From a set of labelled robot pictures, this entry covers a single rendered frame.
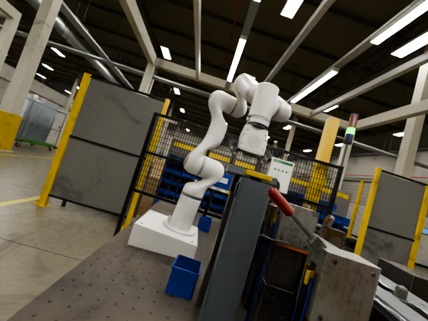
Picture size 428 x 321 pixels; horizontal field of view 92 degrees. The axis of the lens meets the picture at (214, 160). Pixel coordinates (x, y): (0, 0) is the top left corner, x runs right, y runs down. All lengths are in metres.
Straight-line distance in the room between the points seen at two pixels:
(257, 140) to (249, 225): 0.37
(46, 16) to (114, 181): 6.36
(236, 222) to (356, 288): 0.23
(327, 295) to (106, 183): 3.19
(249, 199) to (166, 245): 0.68
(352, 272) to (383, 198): 3.88
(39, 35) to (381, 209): 9.23
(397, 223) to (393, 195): 0.46
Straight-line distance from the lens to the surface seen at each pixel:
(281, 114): 0.82
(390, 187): 4.37
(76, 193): 3.59
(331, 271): 0.43
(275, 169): 2.05
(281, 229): 0.65
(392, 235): 4.49
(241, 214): 0.47
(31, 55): 8.42
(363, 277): 0.45
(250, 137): 0.75
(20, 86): 8.28
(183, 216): 1.13
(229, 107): 1.20
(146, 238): 1.07
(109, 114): 3.47
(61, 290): 0.79
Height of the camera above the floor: 1.13
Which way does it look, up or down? 4 degrees up
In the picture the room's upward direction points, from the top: 17 degrees clockwise
